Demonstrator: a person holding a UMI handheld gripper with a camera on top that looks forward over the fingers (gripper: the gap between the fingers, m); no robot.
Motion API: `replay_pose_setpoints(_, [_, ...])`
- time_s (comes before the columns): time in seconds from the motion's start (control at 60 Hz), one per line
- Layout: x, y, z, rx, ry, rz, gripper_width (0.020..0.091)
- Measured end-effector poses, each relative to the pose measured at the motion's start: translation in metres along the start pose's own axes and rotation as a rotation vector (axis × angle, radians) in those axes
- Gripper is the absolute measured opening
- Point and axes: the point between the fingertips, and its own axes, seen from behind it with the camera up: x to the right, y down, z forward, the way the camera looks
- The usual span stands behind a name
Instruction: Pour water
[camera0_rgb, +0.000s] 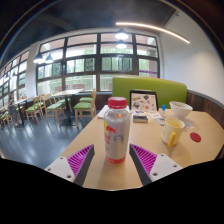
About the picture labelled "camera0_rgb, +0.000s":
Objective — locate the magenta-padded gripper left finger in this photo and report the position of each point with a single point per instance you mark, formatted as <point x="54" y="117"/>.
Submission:
<point x="63" y="166"/>

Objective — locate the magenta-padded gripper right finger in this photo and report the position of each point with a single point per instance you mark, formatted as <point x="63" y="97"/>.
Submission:
<point x="163" y="165"/>

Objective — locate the flat round red coaster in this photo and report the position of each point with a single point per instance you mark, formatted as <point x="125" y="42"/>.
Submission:
<point x="195" y="137"/>

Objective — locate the small dark flat box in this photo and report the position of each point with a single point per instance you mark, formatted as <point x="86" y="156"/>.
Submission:
<point x="140" y="118"/>

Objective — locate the small blue-capped white bottle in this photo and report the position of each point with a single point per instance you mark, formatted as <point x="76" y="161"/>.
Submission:
<point x="163" y="110"/>

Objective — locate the red-capped drink bottle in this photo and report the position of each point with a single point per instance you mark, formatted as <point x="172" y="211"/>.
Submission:
<point x="116" y="133"/>

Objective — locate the white bowl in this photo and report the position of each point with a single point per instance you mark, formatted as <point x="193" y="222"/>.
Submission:
<point x="180" y="110"/>

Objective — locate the wooden chairs with green seats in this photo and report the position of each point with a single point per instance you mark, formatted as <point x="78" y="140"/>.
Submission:
<point x="55" y="106"/>

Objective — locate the white paper stack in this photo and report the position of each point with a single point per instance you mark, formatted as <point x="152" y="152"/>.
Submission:
<point x="102" y="112"/>

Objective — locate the black-framed picture board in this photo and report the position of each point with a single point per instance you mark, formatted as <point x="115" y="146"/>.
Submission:
<point x="143" y="101"/>

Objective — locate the wooden dining table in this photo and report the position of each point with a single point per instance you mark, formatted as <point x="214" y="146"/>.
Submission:
<point x="68" y="92"/>

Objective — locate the green upholstered bench back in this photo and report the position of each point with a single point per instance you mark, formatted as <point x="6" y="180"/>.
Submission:
<point x="166" y="90"/>

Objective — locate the person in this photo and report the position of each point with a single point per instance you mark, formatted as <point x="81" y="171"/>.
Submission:
<point x="12" y="110"/>

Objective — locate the long linear ceiling light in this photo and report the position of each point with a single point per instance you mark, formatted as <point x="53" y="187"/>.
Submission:
<point x="156" y="29"/>

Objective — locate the hanging pendant lamps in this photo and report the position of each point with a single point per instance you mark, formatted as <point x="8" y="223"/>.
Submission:
<point x="121" y="35"/>

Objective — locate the dark-framed window wall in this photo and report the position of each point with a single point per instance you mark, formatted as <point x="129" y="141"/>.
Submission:
<point x="83" y="66"/>

